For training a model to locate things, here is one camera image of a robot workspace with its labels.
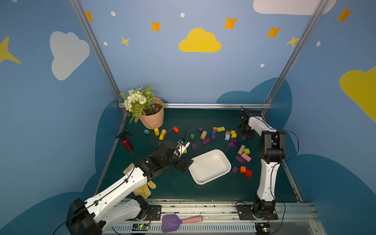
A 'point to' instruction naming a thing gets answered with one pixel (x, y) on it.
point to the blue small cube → (214, 132)
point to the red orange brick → (176, 129)
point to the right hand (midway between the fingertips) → (246, 133)
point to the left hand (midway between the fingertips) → (189, 155)
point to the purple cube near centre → (194, 147)
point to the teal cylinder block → (146, 131)
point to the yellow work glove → (145, 191)
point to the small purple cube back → (200, 129)
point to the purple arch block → (233, 143)
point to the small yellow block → (161, 136)
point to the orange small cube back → (215, 129)
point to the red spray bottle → (126, 141)
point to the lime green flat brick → (220, 129)
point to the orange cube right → (243, 169)
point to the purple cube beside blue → (213, 137)
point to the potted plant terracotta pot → (141, 103)
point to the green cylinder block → (192, 136)
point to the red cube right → (248, 173)
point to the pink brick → (246, 157)
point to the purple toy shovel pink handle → (172, 223)
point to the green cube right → (246, 151)
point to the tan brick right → (241, 150)
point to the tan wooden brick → (203, 135)
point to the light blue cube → (227, 137)
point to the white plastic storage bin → (209, 166)
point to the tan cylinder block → (163, 131)
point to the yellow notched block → (233, 134)
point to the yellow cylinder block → (156, 131)
